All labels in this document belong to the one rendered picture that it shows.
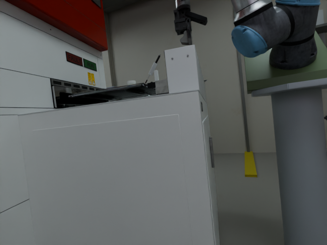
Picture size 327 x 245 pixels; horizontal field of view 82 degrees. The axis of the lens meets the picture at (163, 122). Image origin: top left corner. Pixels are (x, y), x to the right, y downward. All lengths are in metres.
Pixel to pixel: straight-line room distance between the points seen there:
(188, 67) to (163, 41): 3.29
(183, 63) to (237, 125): 2.86
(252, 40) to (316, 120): 0.37
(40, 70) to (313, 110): 1.04
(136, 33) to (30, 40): 3.37
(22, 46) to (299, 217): 1.20
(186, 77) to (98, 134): 0.32
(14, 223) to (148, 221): 0.44
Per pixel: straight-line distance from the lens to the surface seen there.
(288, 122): 0.83
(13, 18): 0.95
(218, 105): 3.41
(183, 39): 1.08
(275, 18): 0.72
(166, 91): 0.78
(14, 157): 0.82
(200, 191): 0.56
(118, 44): 4.37
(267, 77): 0.83
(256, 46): 0.69
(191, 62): 0.60
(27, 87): 0.88
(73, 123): 0.67
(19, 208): 0.85
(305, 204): 0.90
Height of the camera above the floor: 0.76
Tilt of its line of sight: 2 degrees down
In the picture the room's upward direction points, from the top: 6 degrees counter-clockwise
